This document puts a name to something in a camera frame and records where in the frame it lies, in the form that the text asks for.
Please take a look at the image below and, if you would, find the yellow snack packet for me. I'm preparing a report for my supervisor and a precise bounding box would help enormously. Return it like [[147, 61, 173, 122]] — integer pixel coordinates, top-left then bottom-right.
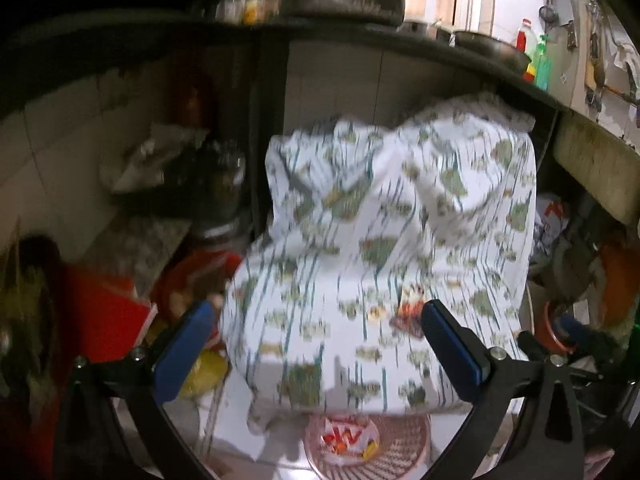
[[361, 440, 378, 460]]

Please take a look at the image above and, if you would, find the red-cap oil bottle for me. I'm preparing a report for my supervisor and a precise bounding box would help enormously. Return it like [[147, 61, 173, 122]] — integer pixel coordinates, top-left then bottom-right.
[[515, 18, 538, 82]]

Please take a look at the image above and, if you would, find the white orange plastic bag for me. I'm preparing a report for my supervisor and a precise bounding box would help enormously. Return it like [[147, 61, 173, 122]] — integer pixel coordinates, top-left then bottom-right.
[[530, 193, 570, 262]]

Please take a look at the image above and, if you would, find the red white snack wrapper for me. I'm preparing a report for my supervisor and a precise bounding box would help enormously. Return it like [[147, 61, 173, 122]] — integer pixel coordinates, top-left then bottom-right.
[[390, 284, 427, 339]]

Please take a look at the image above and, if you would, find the yellow plastic bag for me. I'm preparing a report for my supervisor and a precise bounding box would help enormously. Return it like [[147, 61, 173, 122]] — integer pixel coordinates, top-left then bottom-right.
[[179, 350, 229, 399]]

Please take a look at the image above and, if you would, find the red plastic basin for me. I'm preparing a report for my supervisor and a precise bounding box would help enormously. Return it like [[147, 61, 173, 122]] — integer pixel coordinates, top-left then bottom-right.
[[151, 250, 243, 325]]

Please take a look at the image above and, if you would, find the white red W paper bag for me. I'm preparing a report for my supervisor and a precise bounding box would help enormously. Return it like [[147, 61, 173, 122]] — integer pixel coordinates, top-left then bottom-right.
[[319, 416, 380, 459]]

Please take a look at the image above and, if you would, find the glass jar with lid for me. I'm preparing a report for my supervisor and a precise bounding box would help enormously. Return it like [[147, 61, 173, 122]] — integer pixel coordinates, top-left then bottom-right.
[[198, 140, 246, 224]]

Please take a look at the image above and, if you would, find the red cardboard box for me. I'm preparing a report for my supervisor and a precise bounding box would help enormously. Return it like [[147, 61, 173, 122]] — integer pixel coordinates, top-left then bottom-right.
[[64, 264, 157, 363]]

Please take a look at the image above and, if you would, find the pink plastic waste basket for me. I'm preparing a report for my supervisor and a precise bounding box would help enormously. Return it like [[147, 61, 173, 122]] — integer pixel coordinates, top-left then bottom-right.
[[304, 415, 431, 479]]

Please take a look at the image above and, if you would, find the dark frying pan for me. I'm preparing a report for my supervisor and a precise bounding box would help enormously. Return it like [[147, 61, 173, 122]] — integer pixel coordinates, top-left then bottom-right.
[[454, 30, 530, 76]]

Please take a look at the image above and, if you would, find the white cat-print cloth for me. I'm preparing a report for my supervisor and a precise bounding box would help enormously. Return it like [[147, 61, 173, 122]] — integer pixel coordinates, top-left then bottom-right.
[[219, 92, 536, 432]]

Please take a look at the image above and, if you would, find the green dish soap bottle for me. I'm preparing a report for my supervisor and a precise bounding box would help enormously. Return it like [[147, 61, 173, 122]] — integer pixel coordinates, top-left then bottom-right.
[[534, 35, 551, 91]]

